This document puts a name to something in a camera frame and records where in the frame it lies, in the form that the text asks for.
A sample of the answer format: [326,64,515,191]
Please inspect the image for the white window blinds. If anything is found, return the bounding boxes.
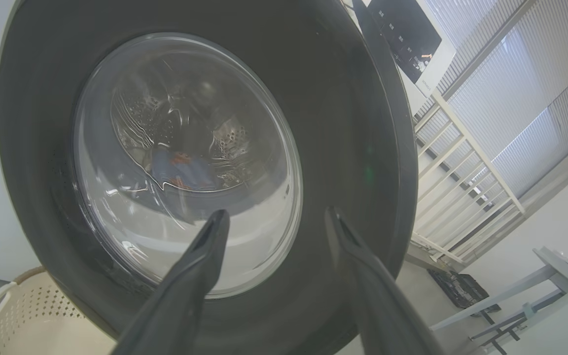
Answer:
[415,0,568,198]

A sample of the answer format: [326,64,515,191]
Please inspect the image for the white metal railing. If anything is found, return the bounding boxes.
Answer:
[410,91,526,264]

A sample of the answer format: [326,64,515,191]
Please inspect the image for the white table frame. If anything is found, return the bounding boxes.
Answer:
[429,247,568,355]

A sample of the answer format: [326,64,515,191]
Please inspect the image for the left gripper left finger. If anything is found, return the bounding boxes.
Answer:
[111,210,230,355]

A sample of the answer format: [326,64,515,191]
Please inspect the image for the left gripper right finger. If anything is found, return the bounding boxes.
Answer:
[325,206,445,355]

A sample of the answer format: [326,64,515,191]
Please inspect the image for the black washing machine door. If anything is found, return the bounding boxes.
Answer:
[0,0,419,355]

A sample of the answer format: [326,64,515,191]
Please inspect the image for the blue orange-print garment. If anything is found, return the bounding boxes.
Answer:
[151,148,220,190]

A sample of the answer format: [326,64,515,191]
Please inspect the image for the cream perforated laundry basket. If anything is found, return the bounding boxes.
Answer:
[0,266,117,355]

